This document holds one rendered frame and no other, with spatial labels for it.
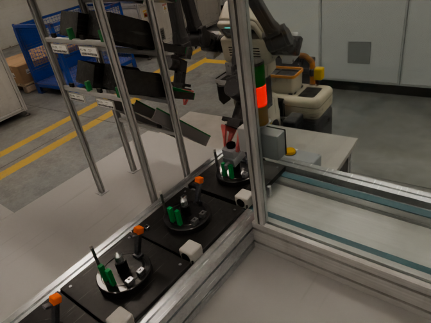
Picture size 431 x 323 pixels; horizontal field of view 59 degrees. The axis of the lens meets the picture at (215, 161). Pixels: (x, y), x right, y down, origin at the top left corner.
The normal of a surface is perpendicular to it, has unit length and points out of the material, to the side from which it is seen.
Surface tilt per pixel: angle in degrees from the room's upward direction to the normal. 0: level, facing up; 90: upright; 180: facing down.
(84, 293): 0
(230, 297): 0
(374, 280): 90
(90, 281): 0
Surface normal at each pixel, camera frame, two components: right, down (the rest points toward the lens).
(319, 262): -0.61, 0.49
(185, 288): -0.14, -0.84
